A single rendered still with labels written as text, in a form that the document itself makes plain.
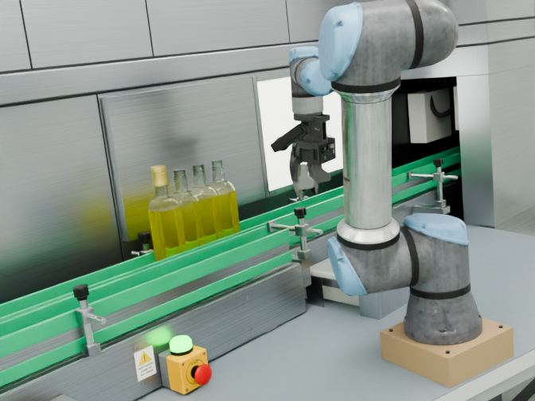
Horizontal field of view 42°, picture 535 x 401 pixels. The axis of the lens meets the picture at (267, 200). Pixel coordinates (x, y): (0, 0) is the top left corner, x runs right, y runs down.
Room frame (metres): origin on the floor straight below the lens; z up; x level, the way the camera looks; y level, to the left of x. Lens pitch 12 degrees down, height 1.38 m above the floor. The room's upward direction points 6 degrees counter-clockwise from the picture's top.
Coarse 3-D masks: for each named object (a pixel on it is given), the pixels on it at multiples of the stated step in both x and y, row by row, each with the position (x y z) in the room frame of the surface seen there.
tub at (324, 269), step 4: (324, 260) 1.70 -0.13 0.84; (328, 260) 1.70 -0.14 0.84; (316, 264) 1.68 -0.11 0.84; (320, 264) 1.68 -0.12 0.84; (324, 264) 1.69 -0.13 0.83; (328, 264) 1.70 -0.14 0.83; (312, 268) 1.65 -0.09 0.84; (316, 268) 1.67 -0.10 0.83; (320, 268) 1.68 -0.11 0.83; (324, 268) 1.69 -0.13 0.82; (328, 268) 1.70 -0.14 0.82; (312, 272) 1.63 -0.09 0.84; (316, 272) 1.62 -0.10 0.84; (320, 272) 1.61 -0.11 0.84; (324, 272) 1.61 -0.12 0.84; (328, 272) 1.69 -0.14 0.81; (332, 272) 1.71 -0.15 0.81; (320, 276) 1.62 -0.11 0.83; (324, 276) 1.60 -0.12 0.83; (328, 276) 1.59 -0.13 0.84; (332, 276) 1.58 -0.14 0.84
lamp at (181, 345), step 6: (180, 336) 1.28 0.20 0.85; (186, 336) 1.28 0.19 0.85; (174, 342) 1.26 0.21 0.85; (180, 342) 1.25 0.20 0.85; (186, 342) 1.26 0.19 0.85; (174, 348) 1.25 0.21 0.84; (180, 348) 1.25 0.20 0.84; (186, 348) 1.25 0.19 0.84; (192, 348) 1.26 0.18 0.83; (174, 354) 1.25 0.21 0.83; (180, 354) 1.25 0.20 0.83; (186, 354) 1.25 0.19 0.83
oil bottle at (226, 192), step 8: (216, 184) 1.61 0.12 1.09; (224, 184) 1.61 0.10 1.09; (224, 192) 1.60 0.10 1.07; (232, 192) 1.62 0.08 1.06; (224, 200) 1.60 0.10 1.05; (232, 200) 1.62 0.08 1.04; (224, 208) 1.60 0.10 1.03; (232, 208) 1.62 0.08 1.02; (224, 216) 1.59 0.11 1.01; (232, 216) 1.61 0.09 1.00; (224, 224) 1.59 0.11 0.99; (232, 224) 1.61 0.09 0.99; (224, 232) 1.59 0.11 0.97; (232, 232) 1.61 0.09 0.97
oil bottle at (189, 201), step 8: (176, 192) 1.54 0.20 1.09; (184, 192) 1.54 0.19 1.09; (192, 192) 1.55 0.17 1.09; (184, 200) 1.52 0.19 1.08; (192, 200) 1.53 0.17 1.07; (184, 208) 1.52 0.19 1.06; (192, 208) 1.53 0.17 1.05; (200, 208) 1.55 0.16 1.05; (184, 216) 1.51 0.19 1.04; (192, 216) 1.53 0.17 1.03; (200, 216) 1.54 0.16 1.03; (184, 224) 1.51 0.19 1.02; (192, 224) 1.53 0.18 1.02; (200, 224) 1.54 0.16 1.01; (184, 232) 1.51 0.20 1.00; (192, 232) 1.52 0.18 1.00; (200, 232) 1.54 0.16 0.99; (192, 240) 1.52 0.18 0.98; (200, 240) 1.54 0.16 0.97; (192, 248) 1.52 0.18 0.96
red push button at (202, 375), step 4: (204, 364) 1.23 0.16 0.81; (200, 368) 1.22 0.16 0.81; (204, 368) 1.22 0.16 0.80; (208, 368) 1.23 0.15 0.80; (196, 372) 1.22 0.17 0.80; (200, 372) 1.22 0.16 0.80; (204, 372) 1.22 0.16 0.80; (208, 372) 1.23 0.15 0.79; (196, 376) 1.21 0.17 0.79; (200, 376) 1.22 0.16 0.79; (204, 376) 1.22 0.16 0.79; (208, 376) 1.23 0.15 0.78; (196, 380) 1.21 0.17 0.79; (200, 380) 1.22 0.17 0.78; (204, 380) 1.22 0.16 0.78; (208, 380) 1.23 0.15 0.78; (200, 384) 1.22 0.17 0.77; (204, 384) 1.23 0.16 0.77
